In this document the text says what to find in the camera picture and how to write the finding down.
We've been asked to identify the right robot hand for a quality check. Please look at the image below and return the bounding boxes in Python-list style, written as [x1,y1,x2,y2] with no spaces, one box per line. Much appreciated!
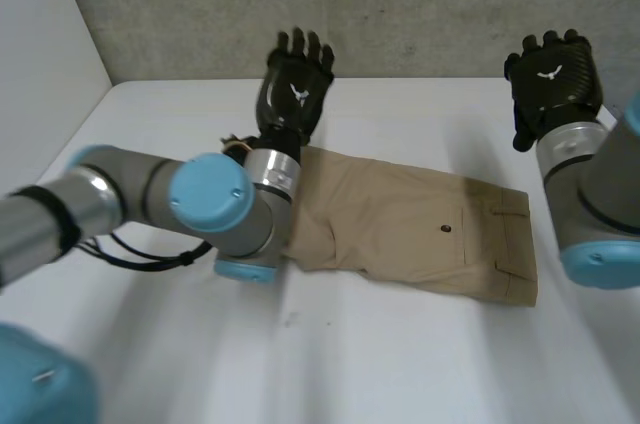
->
[503,30,603,154]

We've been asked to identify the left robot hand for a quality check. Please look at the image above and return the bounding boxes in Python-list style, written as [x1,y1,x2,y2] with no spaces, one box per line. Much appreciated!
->
[249,27,336,161]

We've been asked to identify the beige shorts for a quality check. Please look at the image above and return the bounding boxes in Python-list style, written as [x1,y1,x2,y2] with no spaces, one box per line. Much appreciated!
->
[281,145,539,309]

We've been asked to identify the black cable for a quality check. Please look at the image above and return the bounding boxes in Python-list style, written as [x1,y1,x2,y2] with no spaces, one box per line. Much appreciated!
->
[79,232,215,272]

